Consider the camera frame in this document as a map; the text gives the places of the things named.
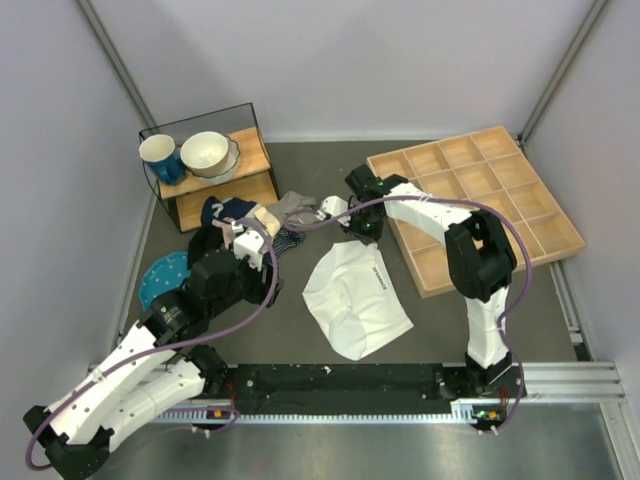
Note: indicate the taupe grey underwear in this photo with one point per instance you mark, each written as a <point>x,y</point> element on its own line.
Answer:
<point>295,209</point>

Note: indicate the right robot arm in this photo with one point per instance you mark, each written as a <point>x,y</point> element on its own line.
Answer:
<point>479,258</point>

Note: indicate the wooden compartment tray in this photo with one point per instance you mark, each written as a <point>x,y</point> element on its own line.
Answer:
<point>488,167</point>

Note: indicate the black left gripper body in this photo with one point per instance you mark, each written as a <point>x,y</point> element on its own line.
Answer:
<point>249,282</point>

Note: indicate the white underwear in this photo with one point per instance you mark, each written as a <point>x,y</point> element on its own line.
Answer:
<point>352,298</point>

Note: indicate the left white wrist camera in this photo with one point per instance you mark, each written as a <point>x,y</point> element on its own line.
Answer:
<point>249,242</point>

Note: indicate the aluminium frame rail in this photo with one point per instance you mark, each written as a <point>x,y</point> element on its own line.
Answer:
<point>549,383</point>

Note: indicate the black underwear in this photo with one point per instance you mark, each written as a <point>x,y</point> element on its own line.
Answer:
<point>204,244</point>

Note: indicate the black wire wooden shelf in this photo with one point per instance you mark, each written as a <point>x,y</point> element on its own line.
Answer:
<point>254,180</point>

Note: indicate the blue white mug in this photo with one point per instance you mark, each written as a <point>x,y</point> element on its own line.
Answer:
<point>158,152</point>

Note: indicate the navy blue underwear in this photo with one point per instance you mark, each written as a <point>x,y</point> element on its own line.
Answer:
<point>217,210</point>

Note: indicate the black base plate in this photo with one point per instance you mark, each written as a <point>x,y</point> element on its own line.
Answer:
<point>356,389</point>

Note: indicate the white ceramic bowl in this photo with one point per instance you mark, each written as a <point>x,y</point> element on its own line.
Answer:
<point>189,154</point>

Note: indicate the teal polka dot plate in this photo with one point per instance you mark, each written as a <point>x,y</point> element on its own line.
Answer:
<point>165,274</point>

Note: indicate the white scalloped bowl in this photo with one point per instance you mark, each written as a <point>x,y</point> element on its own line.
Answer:
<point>210,144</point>

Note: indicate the cream underwear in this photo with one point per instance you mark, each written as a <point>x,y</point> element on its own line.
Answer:
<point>270,223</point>

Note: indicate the navy striped underwear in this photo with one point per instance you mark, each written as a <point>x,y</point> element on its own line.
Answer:
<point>285,240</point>

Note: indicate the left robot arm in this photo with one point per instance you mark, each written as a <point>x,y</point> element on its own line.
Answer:
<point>164,359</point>

